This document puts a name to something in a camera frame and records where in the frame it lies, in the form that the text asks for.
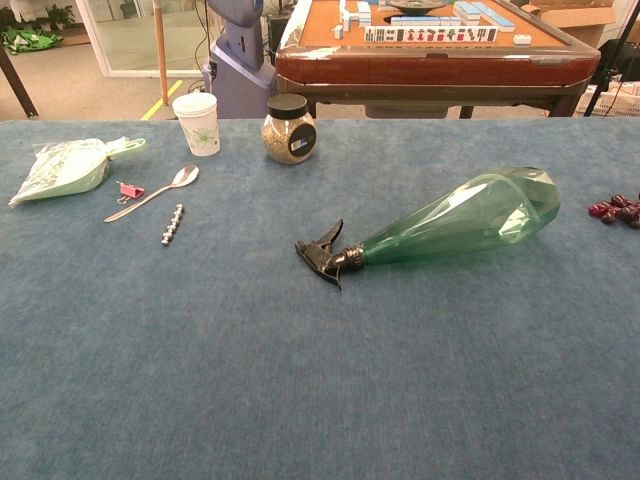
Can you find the glass jar with black lid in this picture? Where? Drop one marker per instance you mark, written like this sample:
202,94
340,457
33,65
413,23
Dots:
285,142

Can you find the brown mahjong table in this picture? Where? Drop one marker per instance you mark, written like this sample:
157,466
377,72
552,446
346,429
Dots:
425,67

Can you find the white plastic crate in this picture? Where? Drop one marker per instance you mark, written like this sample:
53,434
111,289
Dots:
620,102

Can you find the wooden pole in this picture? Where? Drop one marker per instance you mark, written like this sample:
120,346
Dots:
161,50

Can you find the bunch of dark red grapes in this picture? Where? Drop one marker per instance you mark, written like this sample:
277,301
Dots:
620,210

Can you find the blue table cloth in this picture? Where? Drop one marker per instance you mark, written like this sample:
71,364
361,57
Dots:
250,375

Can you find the green plastic spray bottle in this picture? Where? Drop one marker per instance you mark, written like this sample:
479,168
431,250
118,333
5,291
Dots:
450,225

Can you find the single white mahjong tile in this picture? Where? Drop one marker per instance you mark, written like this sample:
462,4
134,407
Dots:
522,39

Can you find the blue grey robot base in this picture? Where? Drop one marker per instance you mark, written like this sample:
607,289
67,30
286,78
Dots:
240,85

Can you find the metal spoon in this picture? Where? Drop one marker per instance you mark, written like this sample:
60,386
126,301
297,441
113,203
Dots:
186,176

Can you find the white framed glass door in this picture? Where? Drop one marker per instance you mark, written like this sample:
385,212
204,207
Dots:
92,35

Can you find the white paper cup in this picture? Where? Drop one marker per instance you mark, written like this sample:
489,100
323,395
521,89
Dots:
200,130

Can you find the row of face-up mahjong tiles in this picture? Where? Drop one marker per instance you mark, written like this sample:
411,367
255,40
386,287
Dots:
430,35

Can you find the green dustpan in plastic bag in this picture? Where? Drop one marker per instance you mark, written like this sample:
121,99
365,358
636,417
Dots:
65,172

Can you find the cardboard box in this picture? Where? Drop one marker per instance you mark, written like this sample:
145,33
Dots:
580,22

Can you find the pink binder clip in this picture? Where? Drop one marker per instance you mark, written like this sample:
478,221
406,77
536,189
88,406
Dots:
131,190

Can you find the black tripod stand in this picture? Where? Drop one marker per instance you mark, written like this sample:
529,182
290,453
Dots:
606,70

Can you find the green bag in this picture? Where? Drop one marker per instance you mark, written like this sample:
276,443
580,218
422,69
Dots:
30,41

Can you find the green potted plants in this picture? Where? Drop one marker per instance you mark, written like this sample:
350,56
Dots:
57,15

